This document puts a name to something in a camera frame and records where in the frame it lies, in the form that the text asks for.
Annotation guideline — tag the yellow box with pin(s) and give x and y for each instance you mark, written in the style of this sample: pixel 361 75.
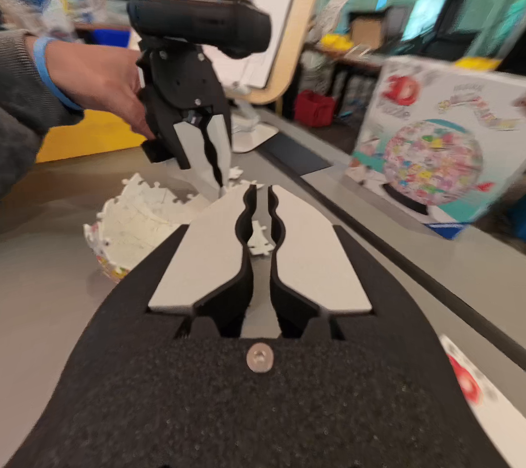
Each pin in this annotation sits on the yellow box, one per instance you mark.
pixel 82 135

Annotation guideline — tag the colourful puzzle box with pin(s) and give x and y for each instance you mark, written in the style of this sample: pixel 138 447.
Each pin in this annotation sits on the colourful puzzle box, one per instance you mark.
pixel 431 155

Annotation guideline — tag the red bag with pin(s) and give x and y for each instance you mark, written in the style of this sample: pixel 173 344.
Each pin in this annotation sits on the red bag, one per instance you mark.
pixel 314 110

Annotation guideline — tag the person's left hand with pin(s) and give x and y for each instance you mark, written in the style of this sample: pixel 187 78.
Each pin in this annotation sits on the person's left hand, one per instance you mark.
pixel 102 81

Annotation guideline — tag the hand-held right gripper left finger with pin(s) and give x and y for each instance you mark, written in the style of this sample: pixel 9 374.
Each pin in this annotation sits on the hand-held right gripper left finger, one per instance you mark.
pixel 201 266

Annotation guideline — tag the blue storage bin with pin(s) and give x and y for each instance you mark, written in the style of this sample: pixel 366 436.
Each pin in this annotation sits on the blue storage bin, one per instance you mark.
pixel 111 37

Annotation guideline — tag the dark grey table flap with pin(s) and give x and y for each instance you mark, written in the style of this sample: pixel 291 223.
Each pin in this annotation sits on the dark grey table flap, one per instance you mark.
pixel 296 153

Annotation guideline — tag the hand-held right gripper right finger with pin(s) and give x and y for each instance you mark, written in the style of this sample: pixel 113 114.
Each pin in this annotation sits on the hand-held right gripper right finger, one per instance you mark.
pixel 324 266

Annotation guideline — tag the blue wristband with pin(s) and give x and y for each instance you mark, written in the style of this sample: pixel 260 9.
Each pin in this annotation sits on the blue wristband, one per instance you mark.
pixel 45 69

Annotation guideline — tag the puzzle pieces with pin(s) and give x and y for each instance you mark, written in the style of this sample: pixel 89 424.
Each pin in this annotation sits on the puzzle pieces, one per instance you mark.
pixel 259 242

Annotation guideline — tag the printed instruction leaflet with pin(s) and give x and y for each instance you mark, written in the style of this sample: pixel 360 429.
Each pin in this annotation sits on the printed instruction leaflet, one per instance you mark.
pixel 493 414

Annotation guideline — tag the person's left forearm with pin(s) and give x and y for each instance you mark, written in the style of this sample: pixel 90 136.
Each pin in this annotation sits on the person's left forearm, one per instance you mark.
pixel 16 106

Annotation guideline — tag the small yellow object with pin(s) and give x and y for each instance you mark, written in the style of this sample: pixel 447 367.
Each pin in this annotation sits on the small yellow object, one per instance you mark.
pixel 337 42

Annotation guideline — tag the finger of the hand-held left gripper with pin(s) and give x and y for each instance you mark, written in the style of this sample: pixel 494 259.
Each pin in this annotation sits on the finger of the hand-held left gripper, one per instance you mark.
pixel 222 143
pixel 193 151

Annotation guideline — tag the partly built white puzzle ball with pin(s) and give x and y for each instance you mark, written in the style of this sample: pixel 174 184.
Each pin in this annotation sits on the partly built white puzzle ball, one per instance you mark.
pixel 135 225

